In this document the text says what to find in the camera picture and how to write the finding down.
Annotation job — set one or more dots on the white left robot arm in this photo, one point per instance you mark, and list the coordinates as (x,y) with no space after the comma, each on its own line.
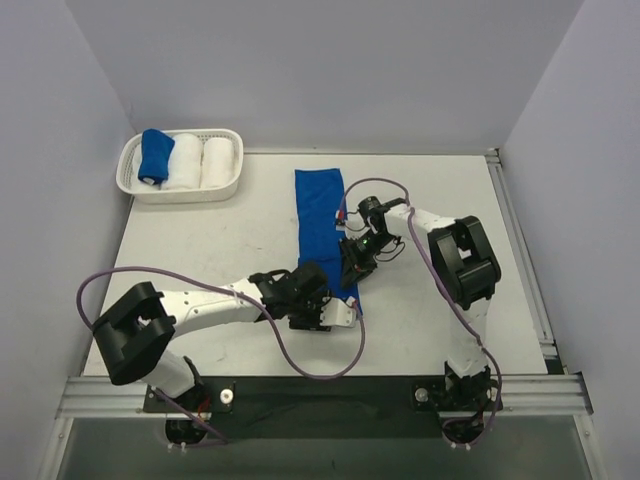
(134,333)

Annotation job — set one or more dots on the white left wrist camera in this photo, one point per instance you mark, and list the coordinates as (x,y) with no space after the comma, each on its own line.
(340,313)

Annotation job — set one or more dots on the aluminium front rail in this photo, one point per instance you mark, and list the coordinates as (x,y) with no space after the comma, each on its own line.
(94,397)

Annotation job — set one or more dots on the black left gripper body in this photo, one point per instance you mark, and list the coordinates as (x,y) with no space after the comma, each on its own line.
(308,319)

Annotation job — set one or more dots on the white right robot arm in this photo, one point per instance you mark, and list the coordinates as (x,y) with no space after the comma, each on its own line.
(461,260)

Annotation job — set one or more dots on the right rolled white towel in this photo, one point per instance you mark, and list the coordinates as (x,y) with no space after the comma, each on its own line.
(217,163)

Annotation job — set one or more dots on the aluminium right side rail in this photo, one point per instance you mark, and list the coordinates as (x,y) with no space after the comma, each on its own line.
(535,302)

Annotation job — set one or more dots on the white plastic mesh basket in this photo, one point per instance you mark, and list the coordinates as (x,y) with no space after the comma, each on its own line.
(130,159)

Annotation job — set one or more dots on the rolled white towel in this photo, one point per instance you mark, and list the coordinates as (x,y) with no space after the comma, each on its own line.
(217,163)
(184,165)

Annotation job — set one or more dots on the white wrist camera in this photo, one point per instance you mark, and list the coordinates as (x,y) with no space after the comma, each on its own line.
(343,224)
(340,313)

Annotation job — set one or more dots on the aluminium rail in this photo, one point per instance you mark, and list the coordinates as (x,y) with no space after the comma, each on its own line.
(94,397)
(535,302)

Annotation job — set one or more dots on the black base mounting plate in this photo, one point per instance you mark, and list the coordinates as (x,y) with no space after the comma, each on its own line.
(348,408)

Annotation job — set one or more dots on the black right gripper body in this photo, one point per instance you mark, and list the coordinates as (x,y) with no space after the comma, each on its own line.
(355,261)

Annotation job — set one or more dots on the blue towel pile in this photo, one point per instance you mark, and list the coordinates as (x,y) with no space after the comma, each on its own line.
(318,196)

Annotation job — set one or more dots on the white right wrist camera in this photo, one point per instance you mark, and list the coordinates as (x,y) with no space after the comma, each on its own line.
(343,224)

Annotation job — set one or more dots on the middle rolled white towel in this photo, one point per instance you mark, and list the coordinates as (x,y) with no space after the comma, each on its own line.
(184,165)

